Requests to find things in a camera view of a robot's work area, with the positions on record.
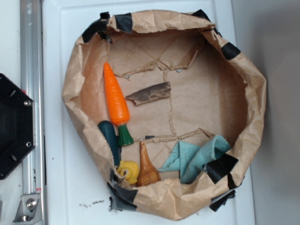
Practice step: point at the aluminium extrusion rail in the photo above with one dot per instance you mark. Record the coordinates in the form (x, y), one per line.
(31, 52)

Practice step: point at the white plastic tray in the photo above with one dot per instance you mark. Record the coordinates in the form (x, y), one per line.
(76, 192)

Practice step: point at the brown wood chip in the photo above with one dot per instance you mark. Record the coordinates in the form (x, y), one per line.
(151, 93)

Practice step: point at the orange toy carrot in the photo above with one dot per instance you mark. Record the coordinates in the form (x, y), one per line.
(117, 106)

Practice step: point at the brown wooden spoon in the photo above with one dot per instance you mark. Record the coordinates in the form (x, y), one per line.
(148, 173)

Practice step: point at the brown paper bag bin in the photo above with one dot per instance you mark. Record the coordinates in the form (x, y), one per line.
(215, 90)

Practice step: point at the teal folded cloth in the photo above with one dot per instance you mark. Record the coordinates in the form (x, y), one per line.
(189, 159)

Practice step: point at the metal corner bracket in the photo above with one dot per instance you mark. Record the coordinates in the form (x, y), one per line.
(29, 210)

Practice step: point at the dark green toy cucumber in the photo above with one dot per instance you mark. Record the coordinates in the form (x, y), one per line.
(108, 131)

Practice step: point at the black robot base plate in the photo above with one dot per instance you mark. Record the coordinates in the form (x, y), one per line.
(16, 126)

